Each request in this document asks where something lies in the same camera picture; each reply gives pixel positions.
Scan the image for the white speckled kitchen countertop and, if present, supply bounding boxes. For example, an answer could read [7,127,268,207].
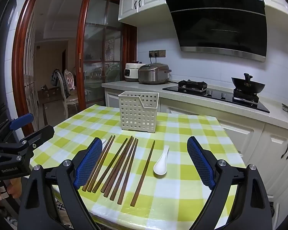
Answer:
[101,80,288,125]

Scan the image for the bunch of wooden chopsticks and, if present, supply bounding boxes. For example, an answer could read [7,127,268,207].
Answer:
[82,135,156,207]

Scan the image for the black wok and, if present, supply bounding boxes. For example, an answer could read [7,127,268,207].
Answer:
[231,73,266,94]

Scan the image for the red wooden door frame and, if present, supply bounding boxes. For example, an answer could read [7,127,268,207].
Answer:
[14,0,138,136]

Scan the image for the dark wooden table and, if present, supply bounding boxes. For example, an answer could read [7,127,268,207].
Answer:
[39,86,63,104]

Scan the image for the dark jacket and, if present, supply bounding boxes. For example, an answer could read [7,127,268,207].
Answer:
[50,69,70,99]

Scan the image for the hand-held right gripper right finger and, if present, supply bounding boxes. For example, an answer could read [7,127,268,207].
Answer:
[187,136,273,230]

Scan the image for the black iron pan support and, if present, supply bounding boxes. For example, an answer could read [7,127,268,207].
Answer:
[178,79,208,92]
[233,89,259,104]

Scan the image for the white hallway cabinet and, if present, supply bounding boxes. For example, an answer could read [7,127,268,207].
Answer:
[23,12,39,125]

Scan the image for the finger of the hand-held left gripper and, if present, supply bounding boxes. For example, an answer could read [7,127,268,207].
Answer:
[0,113,34,140]
[0,125,55,152]

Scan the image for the brass wall socket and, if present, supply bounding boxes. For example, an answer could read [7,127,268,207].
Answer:
[149,49,166,58]

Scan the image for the white perforated utensil basket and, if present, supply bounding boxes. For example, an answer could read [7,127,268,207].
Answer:
[118,91,159,134]

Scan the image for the white base cabinets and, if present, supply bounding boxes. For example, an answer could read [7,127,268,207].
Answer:
[104,89,288,221]

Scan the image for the white rice cooker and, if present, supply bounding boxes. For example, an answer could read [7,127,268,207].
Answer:
[124,61,146,82]

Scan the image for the black glass range hood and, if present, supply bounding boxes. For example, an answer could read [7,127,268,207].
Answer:
[164,0,268,63]

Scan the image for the green checkered tablecloth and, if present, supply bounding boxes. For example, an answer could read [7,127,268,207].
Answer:
[30,104,246,230]

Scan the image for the white ornate chair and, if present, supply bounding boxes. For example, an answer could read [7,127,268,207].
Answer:
[56,69,79,120]

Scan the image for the person's left hand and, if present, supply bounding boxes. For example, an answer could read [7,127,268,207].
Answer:
[0,178,22,202]

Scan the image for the black glass gas stove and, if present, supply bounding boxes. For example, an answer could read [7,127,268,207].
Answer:
[162,80,270,113]

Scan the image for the silver rice cooker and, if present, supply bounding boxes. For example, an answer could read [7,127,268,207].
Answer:
[138,63,172,85]

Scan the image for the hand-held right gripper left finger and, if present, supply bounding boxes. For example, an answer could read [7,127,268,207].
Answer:
[17,137,103,230]

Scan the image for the glass sliding door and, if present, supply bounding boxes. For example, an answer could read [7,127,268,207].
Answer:
[75,0,124,108]

